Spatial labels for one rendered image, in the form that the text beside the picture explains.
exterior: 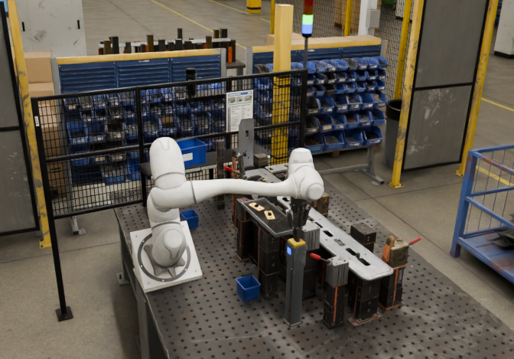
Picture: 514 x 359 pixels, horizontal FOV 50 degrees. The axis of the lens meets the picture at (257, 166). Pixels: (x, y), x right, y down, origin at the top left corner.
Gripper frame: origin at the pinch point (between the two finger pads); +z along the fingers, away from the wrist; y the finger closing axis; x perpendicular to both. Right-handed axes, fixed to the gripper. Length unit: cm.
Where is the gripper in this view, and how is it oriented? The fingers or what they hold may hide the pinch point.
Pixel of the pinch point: (297, 233)
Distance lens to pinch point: 257.0
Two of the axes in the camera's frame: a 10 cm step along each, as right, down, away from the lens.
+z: -0.2, 9.2, 3.9
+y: 8.9, -1.7, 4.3
